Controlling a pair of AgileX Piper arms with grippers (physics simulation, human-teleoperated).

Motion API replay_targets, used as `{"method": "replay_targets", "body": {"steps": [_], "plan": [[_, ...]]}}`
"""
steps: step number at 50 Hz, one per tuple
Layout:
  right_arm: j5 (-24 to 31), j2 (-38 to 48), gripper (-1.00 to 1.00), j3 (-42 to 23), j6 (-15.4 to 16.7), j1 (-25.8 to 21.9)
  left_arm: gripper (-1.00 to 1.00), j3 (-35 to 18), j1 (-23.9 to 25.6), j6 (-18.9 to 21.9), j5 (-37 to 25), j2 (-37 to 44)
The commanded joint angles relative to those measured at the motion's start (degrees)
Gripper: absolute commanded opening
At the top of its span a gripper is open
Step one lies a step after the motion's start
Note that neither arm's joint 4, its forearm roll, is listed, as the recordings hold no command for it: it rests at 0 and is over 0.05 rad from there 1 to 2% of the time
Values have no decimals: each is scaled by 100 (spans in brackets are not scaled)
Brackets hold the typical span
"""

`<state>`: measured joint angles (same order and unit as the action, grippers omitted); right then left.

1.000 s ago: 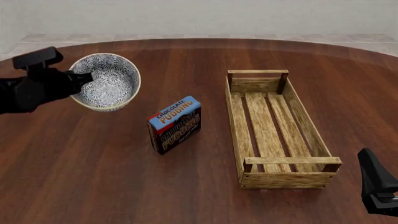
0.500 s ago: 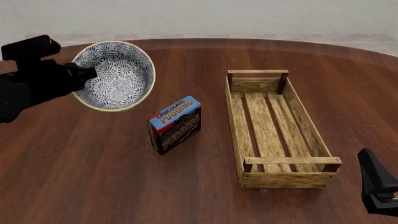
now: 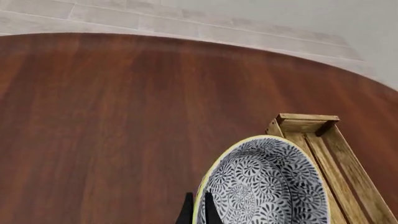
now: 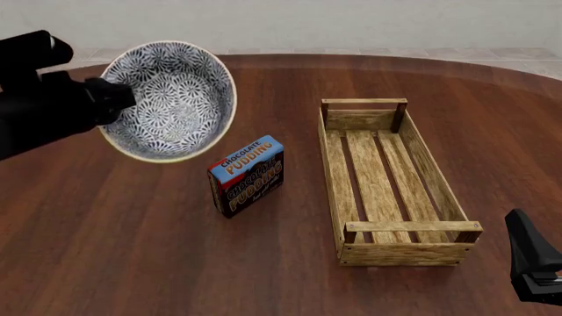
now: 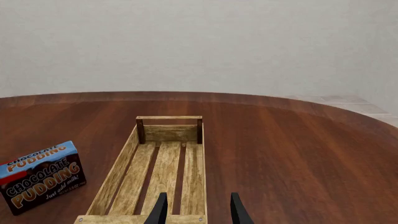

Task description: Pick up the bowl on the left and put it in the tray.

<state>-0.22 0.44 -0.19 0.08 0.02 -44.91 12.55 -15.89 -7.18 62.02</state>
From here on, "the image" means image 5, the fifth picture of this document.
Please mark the wooden slat tray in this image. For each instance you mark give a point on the wooden slat tray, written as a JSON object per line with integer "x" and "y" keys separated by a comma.
{"x": 161, "y": 172}

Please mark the chocolate pudding box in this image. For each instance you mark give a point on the chocolate pudding box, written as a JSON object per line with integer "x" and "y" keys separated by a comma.
{"x": 42, "y": 178}

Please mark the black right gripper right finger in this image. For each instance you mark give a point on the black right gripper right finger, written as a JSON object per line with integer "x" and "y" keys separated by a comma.
{"x": 239, "y": 211}

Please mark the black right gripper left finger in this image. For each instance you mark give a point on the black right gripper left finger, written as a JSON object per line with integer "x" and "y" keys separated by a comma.
{"x": 159, "y": 211}

